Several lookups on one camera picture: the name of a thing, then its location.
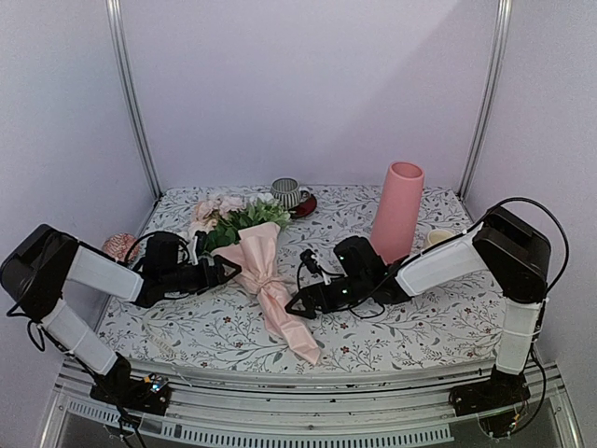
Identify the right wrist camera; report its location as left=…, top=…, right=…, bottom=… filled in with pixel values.
left=299, top=249, right=332, bottom=285

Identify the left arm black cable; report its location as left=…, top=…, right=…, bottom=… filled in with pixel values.
left=7, top=231, right=197, bottom=351

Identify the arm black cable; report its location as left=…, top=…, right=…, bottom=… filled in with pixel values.
left=296, top=198, right=570, bottom=323
left=7, top=231, right=197, bottom=351

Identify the left aluminium frame post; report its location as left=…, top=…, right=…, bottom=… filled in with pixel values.
left=105, top=0, right=162, bottom=202

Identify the cream printed ribbon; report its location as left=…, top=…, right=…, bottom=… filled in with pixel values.
left=141, top=315, right=180, bottom=359

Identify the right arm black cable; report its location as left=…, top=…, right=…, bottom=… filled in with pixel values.
left=296, top=198, right=570, bottom=323

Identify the right aluminium frame post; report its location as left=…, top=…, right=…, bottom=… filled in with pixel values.
left=457, top=0, right=513, bottom=203

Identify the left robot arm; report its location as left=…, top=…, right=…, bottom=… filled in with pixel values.
left=1, top=224, right=242, bottom=413

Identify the aluminium frame post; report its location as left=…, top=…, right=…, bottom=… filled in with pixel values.
left=105, top=0, right=162, bottom=202
left=457, top=0, right=513, bottom=203

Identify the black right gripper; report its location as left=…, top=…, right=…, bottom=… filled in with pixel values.
left=285, top=274, right=369, bottom=320

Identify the aluminium front rail base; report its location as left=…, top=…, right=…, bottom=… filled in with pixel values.
left=40, top=361, right=585, bottom=447

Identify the striped ceramic cup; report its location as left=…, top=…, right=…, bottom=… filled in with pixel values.
left=271, top=177, right=311, bottom=210

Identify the white coffee mug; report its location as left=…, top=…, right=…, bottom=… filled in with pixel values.
left=423, top=229, right=455, bottom=250

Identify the tall pink vase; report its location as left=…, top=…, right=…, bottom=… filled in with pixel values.
left=369, top=161, right=424, bottom=264

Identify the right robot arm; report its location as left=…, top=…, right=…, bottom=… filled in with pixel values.
left=285, top=204, right=551, bottom=415

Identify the dark red saucer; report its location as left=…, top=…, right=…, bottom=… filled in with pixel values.
left=289, top=195, right=317, bottom=219

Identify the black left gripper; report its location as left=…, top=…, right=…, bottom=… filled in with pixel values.
left=161, top=254, right=242, bottom=295

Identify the pink flower bouquet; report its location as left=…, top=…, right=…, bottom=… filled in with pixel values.
left=184, top=193, right=321, bottom=365

